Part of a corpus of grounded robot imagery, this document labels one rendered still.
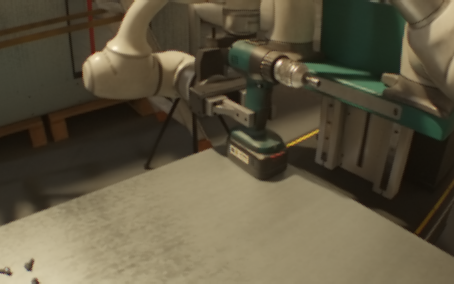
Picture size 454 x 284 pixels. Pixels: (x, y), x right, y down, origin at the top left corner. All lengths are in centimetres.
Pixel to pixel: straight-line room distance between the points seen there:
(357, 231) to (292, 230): 10
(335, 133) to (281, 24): 44
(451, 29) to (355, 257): 40
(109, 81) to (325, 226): 50
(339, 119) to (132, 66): 75
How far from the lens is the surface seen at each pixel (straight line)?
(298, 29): 109
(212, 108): 69
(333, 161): 135
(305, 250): 54
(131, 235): 57
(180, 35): 267
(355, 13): 112
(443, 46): 65
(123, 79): 78
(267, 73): 59
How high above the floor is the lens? 102
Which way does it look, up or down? 28 degrees down
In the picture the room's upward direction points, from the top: straight up
